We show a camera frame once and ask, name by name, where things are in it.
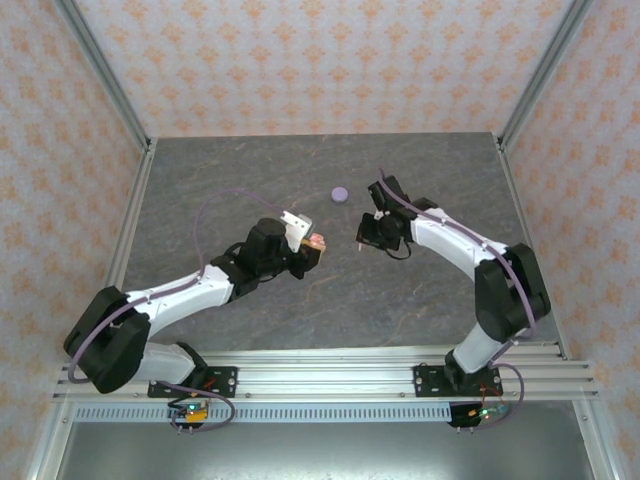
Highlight grey metal sheet panel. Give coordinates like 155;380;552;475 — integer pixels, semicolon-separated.
54;422;596;480

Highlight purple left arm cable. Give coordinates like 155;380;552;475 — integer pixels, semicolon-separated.
67;187;286;435

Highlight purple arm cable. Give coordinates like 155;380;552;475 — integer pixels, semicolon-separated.
67;187;286;435
377;168;540;431

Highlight wide aluminium base rail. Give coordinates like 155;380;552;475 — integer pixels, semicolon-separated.
52;342;601;401

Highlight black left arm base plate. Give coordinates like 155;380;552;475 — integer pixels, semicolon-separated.
147;366;239;399

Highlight aluminium table side rail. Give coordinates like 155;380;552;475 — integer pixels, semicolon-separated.
494;133;571;362
77;137;159;362

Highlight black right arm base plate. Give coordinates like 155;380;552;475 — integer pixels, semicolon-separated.
413;363;504;399

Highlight slotted grey cable duct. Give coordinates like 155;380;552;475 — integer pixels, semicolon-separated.
74;402;581;424

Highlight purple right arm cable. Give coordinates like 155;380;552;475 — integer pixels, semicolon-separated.
377;168;540;431

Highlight aluminium frame corner post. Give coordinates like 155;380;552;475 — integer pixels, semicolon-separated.
52;0;154;154
497;0;599;151

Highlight aluminium lower frame rail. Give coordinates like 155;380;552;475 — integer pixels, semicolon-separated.
27;399;76;480
572;399;621;480

